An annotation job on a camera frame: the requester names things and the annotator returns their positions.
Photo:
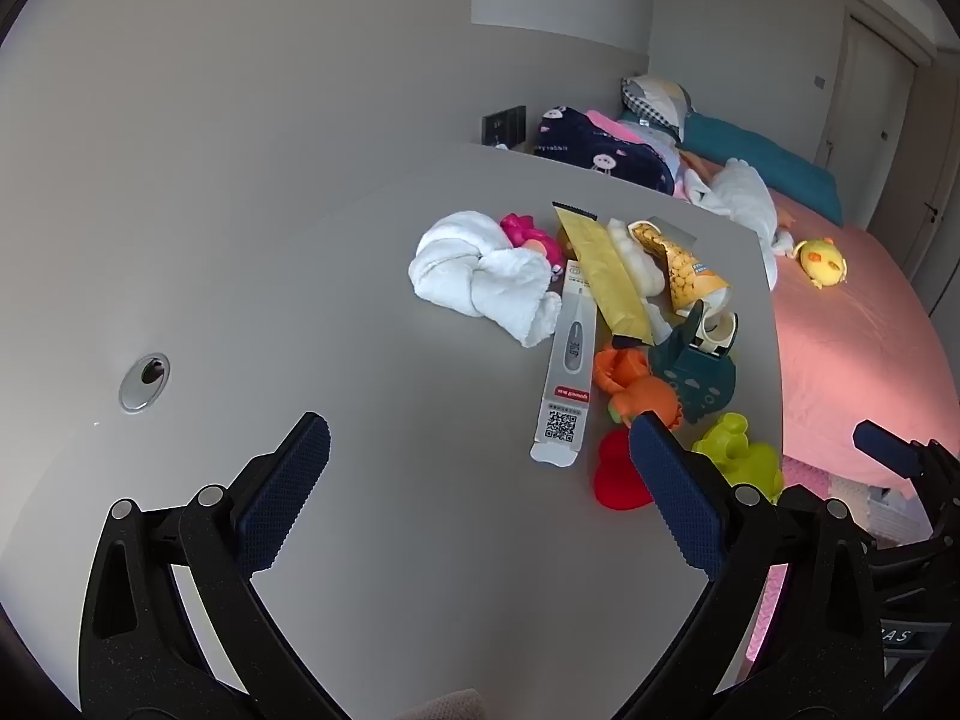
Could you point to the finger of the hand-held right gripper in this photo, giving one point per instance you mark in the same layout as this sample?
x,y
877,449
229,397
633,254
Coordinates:
x,y
881,448

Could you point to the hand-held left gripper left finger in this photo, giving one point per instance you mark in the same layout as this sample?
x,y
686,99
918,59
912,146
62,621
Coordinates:
x,y
289,495

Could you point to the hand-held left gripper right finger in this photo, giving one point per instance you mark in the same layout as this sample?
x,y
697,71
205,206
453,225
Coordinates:
x,y
675,495

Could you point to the red round toy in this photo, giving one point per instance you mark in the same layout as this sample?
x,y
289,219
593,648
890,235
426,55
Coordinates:
x,y
615,476

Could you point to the lime green plastic toy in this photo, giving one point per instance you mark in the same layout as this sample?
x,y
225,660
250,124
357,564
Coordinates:
x,y
739,454

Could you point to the orange plastic toy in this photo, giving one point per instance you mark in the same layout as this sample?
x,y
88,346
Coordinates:
x,y
637,390

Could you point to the dark teal dinosaur toy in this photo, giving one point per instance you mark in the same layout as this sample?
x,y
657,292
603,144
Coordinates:
x,y
697,382

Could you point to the grey thermometer box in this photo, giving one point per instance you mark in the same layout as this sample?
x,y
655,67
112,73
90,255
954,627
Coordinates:
x,y
566,367

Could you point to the yellow dotted snack bag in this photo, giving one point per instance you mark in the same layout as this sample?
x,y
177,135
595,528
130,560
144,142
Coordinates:
x,y
686,270

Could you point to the yellow snack wrapper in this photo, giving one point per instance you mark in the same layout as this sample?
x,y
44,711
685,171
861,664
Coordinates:
x,y
607,277

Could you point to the white foam brush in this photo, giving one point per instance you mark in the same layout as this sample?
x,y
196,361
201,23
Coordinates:
x,y
637,262

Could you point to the white towel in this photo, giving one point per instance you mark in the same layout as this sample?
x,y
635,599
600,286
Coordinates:
x,y
480,277

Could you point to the pink plastic toy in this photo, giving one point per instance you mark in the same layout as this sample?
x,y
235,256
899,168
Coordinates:
x,y
525,236

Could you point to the bed with pink sheet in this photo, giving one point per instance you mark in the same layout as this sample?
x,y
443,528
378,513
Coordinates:
x,y
847,360

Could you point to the yellow duck plush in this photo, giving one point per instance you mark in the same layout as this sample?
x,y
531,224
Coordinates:
x,y
821,262

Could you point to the white wardrobe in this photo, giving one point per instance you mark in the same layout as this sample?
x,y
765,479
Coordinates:
x,y
930,165

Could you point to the white goose plush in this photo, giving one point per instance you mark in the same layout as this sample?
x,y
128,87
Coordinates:
x,y
739,191

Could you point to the teal pillow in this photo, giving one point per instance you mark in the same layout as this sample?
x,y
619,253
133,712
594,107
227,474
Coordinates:
x,y
750,154

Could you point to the white door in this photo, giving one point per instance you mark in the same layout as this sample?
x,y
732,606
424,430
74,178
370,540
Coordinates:
x,y
870,105

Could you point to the navy printed blanket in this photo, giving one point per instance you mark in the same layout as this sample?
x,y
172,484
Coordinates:
x,y
592,146

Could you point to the pink blanket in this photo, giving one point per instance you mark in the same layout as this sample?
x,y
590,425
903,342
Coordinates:
x,y
600,118

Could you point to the checked pillow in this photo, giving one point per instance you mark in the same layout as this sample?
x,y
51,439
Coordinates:
x,y
652,97

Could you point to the black wall socket panel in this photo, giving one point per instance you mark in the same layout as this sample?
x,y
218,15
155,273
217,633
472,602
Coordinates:
x,y
504,124

